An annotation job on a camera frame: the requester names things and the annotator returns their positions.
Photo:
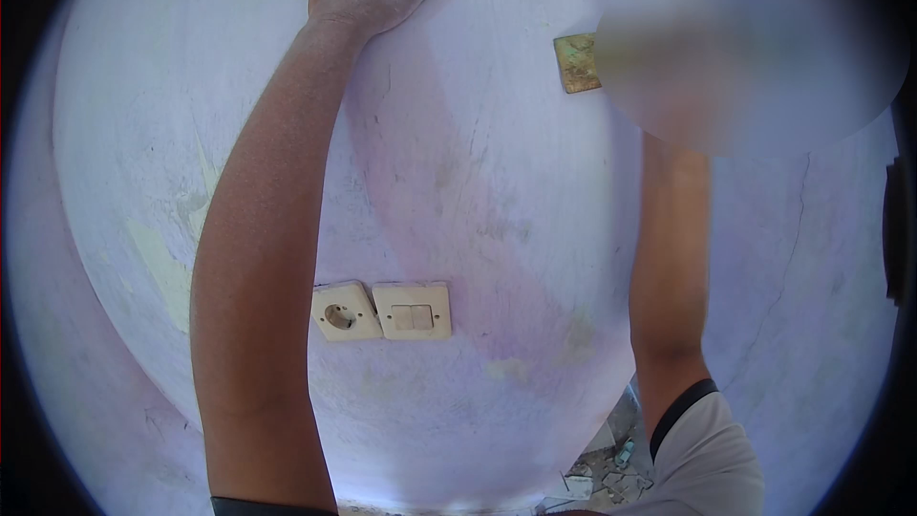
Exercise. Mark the worn yellowish sanding block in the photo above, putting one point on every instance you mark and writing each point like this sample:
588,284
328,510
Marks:
577,63

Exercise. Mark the pile of rubble pieces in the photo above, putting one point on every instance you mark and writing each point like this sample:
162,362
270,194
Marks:
605,476

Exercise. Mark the person's body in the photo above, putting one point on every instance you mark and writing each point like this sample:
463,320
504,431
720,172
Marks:
709,459

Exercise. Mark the cream double light switch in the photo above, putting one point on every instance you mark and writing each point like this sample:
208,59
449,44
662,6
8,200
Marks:
413,312

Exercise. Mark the cream wall socket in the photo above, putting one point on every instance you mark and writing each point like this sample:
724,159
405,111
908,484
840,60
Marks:
344,312

